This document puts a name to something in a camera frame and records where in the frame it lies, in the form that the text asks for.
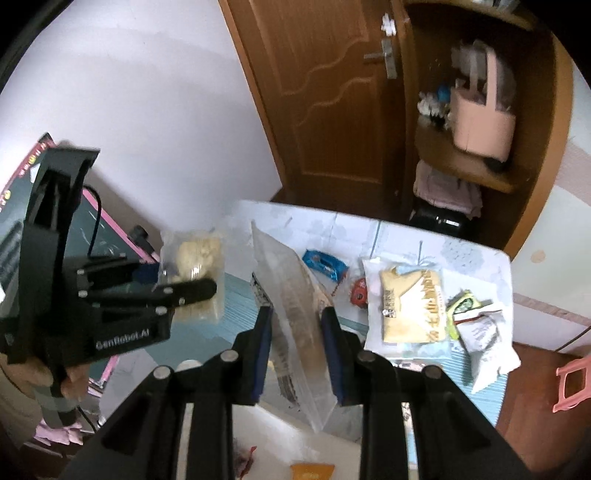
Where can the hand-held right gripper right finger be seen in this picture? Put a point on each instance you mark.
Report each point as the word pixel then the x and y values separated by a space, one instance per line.
pixel 332 355

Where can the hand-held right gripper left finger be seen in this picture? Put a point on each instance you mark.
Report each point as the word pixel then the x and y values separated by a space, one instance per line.
pixel 264 350

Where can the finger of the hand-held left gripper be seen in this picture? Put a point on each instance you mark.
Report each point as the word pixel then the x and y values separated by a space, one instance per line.
pixel 115 272
pixel 194 290

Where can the clear bag of yellow pastry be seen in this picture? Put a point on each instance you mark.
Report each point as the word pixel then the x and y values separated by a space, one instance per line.
pixel 203 251

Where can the long clear plastic snack bag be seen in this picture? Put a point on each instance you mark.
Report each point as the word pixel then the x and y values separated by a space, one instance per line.
pixel 295 295

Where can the orange candy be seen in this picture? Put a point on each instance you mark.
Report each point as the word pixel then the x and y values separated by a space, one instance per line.
pixel 358 293

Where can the person's left hand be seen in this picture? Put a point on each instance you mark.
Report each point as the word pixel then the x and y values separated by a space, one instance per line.
pixel 71 381

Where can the yellow and white snack packet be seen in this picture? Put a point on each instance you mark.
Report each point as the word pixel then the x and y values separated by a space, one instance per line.
pixel 411 309

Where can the blue snack packet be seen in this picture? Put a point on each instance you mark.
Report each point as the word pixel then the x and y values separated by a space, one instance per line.
pixel 323 264

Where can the red snack wrapper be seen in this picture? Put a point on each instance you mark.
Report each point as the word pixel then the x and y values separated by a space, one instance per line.
pixel 244 461

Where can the orange snack packet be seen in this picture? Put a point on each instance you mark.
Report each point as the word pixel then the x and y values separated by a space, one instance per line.
pixel 311 471

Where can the tree print tablecloth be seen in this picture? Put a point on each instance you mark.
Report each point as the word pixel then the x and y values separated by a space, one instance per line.
pixel 323 221

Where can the green snack packet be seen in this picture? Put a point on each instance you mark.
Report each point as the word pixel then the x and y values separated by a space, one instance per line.
pixel 461 304

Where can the pink cloth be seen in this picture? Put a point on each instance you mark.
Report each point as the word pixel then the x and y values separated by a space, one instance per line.
pixel 60 434

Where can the white crumpled snack packet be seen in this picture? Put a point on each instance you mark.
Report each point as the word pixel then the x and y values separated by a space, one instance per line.
pixel 485 355

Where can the black bag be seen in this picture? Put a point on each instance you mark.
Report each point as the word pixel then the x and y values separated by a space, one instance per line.
pixel 443 221

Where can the pink folded clothes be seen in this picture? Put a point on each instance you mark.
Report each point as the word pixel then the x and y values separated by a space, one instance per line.
pixel 443 189

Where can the brown wooden door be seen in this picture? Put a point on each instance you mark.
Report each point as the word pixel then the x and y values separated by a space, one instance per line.
pixel 323 115

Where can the pink plastic stool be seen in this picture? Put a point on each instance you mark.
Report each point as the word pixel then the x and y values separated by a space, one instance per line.
pixel 575 383

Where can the small toys pile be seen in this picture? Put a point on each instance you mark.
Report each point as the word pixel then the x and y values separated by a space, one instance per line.
pixel 434 104

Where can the pink tote bag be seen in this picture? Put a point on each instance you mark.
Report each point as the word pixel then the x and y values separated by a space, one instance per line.
pixel 480 124

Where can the wooden corner shelf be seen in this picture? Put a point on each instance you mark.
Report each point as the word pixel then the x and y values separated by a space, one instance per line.
pixel 549 138

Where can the white door hook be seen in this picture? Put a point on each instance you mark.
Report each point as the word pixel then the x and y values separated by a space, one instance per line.
pixel 388 23

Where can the dark screen with pink frame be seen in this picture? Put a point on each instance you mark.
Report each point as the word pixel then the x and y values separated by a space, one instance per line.
pixel 108 230

